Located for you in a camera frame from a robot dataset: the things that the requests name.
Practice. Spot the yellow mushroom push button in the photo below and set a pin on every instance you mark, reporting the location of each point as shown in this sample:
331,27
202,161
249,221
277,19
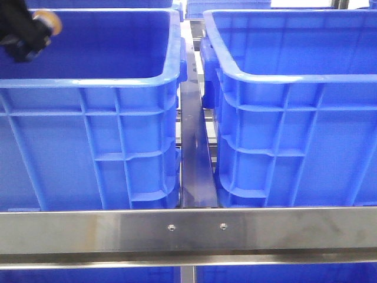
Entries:
47,23

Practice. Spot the stainless steel rack frame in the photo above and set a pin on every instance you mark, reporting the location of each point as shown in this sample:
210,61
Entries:
199,232

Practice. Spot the blue plastic crate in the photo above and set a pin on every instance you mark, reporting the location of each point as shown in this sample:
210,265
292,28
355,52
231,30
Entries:
90,123
294,97

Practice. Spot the blue crate back middle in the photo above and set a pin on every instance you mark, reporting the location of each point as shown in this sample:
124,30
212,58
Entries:
195,9

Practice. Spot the blue plastic crate right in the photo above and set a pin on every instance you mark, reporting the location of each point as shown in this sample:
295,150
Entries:
294,97

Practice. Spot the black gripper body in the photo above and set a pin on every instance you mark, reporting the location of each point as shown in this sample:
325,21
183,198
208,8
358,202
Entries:
22,36

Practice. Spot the blue plastic crate left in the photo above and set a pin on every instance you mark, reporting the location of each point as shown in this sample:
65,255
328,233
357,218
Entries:
90,123

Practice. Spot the blue crate back left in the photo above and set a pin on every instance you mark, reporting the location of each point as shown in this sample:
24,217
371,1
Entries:
147,4

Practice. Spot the blue crate lower left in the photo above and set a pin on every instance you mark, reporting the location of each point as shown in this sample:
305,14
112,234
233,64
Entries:
144,274

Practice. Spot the blue crate lower right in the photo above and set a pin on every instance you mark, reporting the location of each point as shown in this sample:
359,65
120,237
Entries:
352,272

